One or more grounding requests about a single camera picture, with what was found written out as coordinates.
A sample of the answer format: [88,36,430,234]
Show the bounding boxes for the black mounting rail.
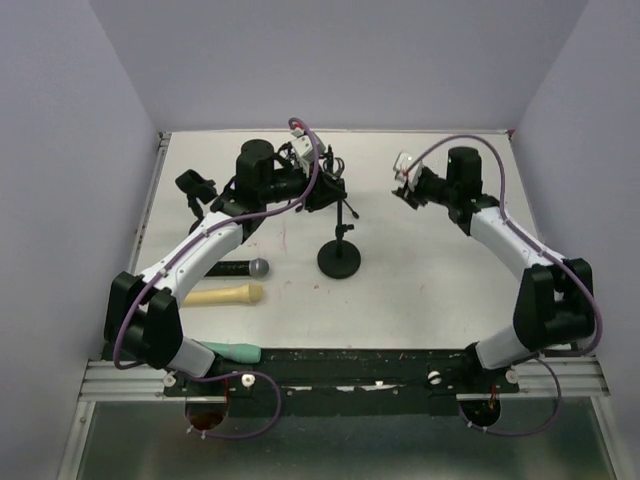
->
[164,348,519,418]

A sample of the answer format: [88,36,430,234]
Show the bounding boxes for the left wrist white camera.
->
[291,128,314,177]

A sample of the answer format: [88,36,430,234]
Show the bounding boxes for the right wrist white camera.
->
[393,151,423,191]

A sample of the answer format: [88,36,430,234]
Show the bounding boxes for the aluminium frame rail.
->
[80,357,609,401]

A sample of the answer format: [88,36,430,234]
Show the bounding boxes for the wrist white camera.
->
[291,128,314,177]
[393,151,423,191]

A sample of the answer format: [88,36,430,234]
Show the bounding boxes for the teal microphone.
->
[203,342,262,365]

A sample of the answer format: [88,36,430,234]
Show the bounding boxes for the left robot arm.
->
[104,135,346,395]

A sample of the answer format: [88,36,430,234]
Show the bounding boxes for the black microphone silver grille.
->
[205,258,270,279]

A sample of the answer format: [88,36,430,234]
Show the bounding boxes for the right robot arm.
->
[393,146,596,392]

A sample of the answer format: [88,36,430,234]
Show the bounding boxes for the black tripod mic stand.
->
[321,145,360,219]

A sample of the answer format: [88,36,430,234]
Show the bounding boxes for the black round-base mic stand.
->
[175,169,217,232]

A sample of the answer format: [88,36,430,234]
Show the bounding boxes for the cream microphone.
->
[182,283,264,307]

